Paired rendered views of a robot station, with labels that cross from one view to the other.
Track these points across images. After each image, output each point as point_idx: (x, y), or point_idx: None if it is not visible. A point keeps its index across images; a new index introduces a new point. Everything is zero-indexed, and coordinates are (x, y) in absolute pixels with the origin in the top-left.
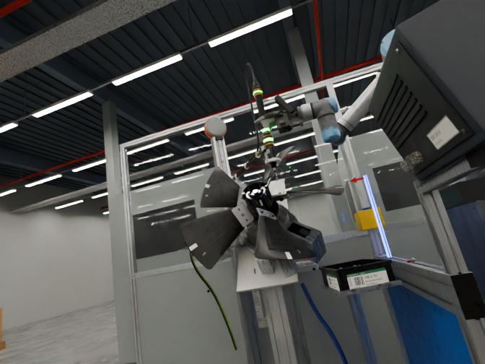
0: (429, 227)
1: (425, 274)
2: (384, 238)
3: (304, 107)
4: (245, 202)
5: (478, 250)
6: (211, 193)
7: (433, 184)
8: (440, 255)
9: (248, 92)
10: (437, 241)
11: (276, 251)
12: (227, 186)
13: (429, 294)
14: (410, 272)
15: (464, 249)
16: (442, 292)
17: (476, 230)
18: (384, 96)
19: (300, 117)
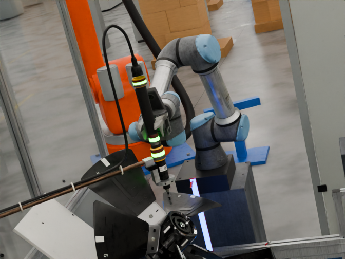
0: (336, 216)
1: (310, 245)
2: (209, 235)
3: (173, 107)
4: (186, 242)
5: (229, 222)
6: (112, 248)
7: None
8: (341, 229)
9: (110, 70)
10: (340, 223)
11: None
12: (133, 229)
13: (305, 257)
14: (273, 251)
15: (207, 225)
16: (330, 250)
17: (235, 208)
18: None
19: (170, 118)
